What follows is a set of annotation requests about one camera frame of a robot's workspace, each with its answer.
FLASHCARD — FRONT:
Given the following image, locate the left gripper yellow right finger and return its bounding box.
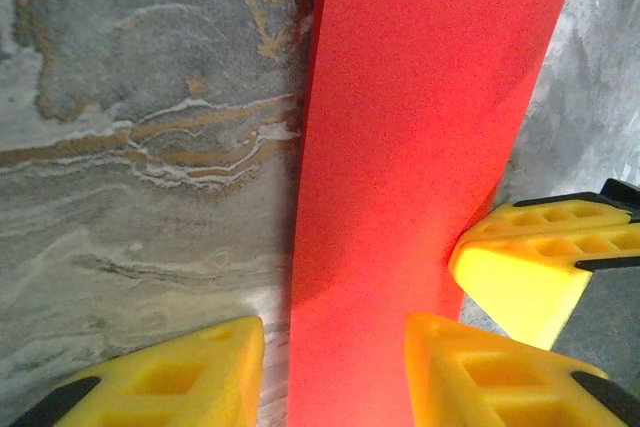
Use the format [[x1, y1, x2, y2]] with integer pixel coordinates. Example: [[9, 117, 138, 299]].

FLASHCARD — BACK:
[[403, 311, 640, 427]]

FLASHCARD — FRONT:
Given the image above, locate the red square paper sheet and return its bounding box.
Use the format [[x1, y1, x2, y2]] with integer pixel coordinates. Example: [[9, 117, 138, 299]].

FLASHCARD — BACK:
[[285, 0, 586, 427]]

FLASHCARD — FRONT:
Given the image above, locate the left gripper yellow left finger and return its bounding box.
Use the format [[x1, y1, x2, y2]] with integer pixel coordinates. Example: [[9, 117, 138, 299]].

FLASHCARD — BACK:
[[9, 315, 265, 427]]

